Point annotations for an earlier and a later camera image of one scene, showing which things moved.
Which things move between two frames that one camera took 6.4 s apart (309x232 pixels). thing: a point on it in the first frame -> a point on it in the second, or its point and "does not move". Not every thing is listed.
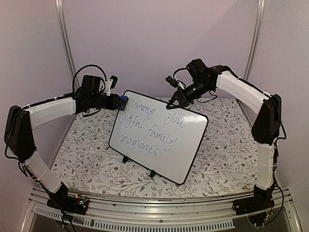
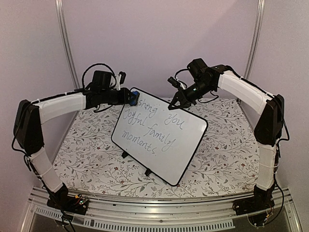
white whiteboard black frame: [166, 141] does not move
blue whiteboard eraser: [125, 99] -> [134, 98]
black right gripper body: [198, 91] does not move
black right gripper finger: [179, 100] does not move
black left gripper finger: [119, 101] -> [128, 96]
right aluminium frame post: [256, 37] does not move
